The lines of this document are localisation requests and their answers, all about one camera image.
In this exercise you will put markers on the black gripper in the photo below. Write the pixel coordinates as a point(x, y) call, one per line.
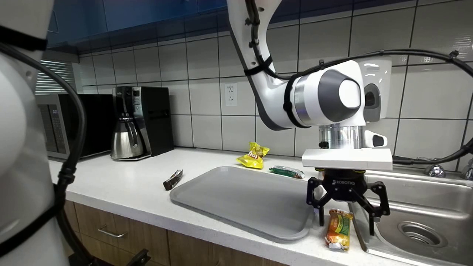
point(346, 185)

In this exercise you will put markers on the orange rectangular snack bar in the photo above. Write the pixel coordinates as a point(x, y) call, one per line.
point(337, 234)

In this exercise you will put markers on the green snack bar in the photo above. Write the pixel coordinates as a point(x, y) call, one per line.
point(287, 172)

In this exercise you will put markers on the brown chocolate bar wrapper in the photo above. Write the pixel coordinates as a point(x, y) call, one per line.
point(173, 181)

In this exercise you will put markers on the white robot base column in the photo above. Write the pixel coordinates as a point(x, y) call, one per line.
point(25, 184)

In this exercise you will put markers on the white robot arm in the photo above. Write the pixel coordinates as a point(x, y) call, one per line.
point(330, 96)

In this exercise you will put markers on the gray plastic tray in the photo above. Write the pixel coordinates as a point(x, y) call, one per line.
point(265, 204)

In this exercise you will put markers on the stainless steel sink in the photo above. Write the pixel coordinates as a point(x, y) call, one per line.
point(430, 221)

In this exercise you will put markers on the chrome faucet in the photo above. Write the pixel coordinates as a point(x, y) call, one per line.
point(436, 170)

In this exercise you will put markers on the yellow snack bag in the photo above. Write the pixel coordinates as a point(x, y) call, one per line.
point(254, 157)

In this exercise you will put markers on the white soap dispenser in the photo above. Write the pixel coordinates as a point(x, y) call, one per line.
point(376, 74)

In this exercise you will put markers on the black coffee maker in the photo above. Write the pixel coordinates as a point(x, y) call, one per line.
point(150, 108)

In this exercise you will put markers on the steel coffee carafe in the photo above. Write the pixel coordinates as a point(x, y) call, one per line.
point(127, 142)

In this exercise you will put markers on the wooden cabinet drawers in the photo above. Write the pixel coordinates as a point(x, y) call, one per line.
point(117, 241)

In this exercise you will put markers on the black microwave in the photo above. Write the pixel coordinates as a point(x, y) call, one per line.
point(59, 120)

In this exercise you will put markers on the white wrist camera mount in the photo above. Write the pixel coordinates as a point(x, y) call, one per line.
point(365, 158)

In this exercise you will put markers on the wall power outlet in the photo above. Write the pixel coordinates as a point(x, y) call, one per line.
point(231, 96)

